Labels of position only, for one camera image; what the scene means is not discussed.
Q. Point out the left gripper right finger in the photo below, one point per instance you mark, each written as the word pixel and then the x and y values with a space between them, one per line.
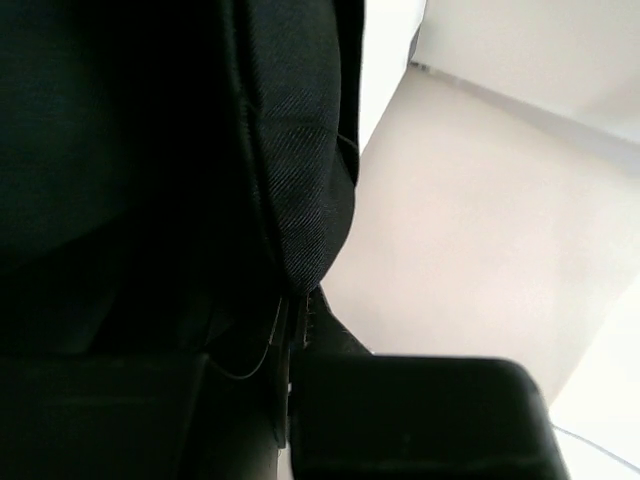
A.
pixel 358 415

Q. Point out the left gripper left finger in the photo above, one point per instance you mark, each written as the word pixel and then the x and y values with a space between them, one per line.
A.
pixel 176 416

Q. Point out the black pleated skirt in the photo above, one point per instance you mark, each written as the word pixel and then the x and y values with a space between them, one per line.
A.
pixel 172 171

